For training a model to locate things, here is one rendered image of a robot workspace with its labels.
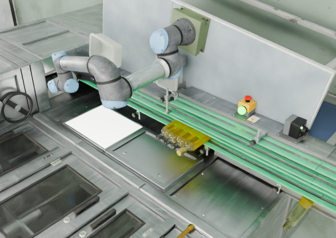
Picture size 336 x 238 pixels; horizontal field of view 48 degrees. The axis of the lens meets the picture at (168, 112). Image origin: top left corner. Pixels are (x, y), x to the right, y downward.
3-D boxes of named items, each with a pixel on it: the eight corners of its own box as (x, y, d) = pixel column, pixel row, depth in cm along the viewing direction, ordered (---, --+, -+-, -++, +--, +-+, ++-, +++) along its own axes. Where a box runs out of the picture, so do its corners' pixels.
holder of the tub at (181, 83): (165, 87, 248) (157, 91, 243) (166, 48, 234) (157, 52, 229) (185, 96, 239) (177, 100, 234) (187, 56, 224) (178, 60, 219)
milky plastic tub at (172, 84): (164, 80, 245) (155, 85, 240) (165, 48, 233) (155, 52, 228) (185, 89, 236) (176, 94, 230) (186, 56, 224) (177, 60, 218)
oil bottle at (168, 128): (183, 121, 230) (159, 136, 216) (183, 113, 227) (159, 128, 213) (190, 125, 226) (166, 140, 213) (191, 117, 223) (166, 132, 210)
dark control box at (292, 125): (289, 126, 194) (282, 133, 189) (292, 113, 190) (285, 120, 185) (304, 132, 190) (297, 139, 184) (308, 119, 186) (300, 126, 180)
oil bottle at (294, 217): (302, 197, 190) (277, 227, 174) (307, 190, 187) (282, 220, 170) (312, 204, 188) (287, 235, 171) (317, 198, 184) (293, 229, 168)
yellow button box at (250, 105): (244, 107, 210) (237, 112, 205) (246, 95, 206) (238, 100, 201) (255, 112, 206) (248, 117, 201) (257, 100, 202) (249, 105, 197)
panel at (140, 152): (102, 106, 267) (62, 126, 245) (102, 103, 265) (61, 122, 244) (203, 162, 216) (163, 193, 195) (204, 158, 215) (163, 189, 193)
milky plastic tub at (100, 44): (101, 28, 223) (89, 31, 218) (126, 43, 213) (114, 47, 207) (100, 53, 234) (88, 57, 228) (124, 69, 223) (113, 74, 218)
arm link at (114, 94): (182, 47, 199) (106, 82, 163) (187, 73, 205) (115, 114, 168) (165, 47, 207) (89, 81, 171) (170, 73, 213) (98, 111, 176)
